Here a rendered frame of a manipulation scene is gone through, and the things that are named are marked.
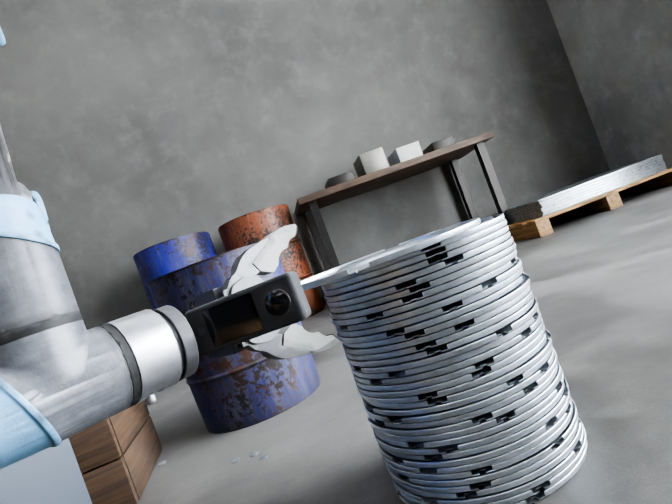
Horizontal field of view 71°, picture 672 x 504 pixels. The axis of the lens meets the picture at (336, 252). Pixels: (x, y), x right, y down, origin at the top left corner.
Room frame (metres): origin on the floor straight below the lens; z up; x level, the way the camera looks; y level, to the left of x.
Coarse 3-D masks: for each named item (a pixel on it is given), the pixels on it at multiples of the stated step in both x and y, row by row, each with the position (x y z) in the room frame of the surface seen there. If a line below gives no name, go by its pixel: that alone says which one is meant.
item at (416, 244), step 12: (444, 228) 0.74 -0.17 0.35; (456, 228) 0.54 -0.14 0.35; (468, 228) 0.56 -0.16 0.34; (408, 240) 0.79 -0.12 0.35; (420, 240) 0.75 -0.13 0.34; (432, 240) 0.52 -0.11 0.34; (384, 252) 0.62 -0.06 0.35; (396, 252) 0.51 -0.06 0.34; (408, 252) 0.52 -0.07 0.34; (348, 264) 0.68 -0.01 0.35; (360, 264) 0.60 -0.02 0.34; (372, 264) 0.52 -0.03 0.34; (312, 276) 0.76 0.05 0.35; (324, 276) 0.73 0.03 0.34; (336, 276) 0.53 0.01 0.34
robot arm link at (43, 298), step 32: (0, 224) 0.34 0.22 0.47; (32, 224) 0.36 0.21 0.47; (0, 256) 0.34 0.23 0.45; (32, 256) 0.35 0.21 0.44; (0, 288) 0.33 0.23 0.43; (32, 288) 0.34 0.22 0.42; (64, 288) 0.37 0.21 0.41; (0, 320) 0.33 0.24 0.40; (32, 320) 0.34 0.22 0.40; (64, 320) 0.36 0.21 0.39
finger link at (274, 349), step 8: (280, 336) 0.50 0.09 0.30; (264, 344) 0.48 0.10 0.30; (272, 344) 0.49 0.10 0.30; (280, 344) 0.50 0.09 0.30; (264, 352) 0.49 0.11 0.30; (272, 352) 0.49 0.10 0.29; (280, 352) 0.50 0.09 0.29; (288, 352) 0.50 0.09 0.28; (296, 352) 0.51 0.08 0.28; (304, 352) 0.52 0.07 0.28
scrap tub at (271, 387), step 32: (224, 256) 1.31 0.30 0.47; (160, 288) 1.34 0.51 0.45; (192, 288) 1.30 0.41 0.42; (256, 352) 1.32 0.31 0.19; (192, 384) 1.36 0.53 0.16; (224, 384) 1.31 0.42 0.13; (256, 384) 1.31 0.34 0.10; (288, 384) 1.35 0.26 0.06; (224, 416) 1.32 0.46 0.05; (256, 416) 1.31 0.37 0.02
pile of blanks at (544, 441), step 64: (448, 256) 0.57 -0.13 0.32; (512, 256) 0.62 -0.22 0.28; (384, 320) 0.59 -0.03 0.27; (448, 320) 0.60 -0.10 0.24; (512, 320) 0.59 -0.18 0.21; (384, 384) 0.61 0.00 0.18; (448, 384) 0.57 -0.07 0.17; (512, 384) 0.57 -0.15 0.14; (384, 448) 0.67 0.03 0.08; (448, 448) 0.59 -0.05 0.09; (512, 448) 0.57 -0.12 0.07; (576, 448) 0.61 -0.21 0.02
